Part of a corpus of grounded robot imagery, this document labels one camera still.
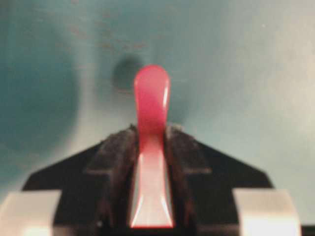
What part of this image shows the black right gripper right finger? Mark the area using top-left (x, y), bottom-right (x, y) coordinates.
top-left (164, 125), bottom-right (273, 236)

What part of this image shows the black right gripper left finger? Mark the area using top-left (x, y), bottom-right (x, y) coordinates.
top-left (23, 125), bottom-right (138, 236)

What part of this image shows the green mat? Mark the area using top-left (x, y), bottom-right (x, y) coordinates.
top-left (0, 0), bottom-right (315, 192)

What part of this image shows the pink plastic soup spoon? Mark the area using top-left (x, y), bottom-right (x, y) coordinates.
top-left (129, 64), bottom-right (174, 228)

